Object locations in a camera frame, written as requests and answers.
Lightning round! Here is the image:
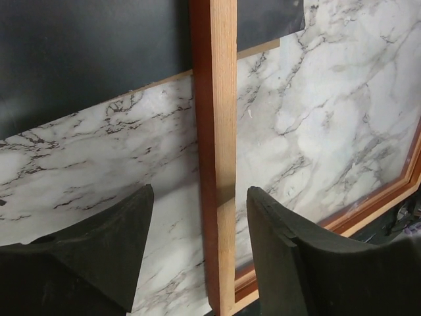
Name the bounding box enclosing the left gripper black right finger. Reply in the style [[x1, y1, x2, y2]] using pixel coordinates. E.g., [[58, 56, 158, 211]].
[[247, 187, 420, 315]]

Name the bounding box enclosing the orange wooden picture frame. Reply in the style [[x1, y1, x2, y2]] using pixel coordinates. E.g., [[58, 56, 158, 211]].
[[189, 1, 420, 315]]

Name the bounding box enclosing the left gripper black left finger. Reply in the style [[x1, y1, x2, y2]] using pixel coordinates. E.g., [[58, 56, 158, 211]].
[[1, 185, 154, 315]]

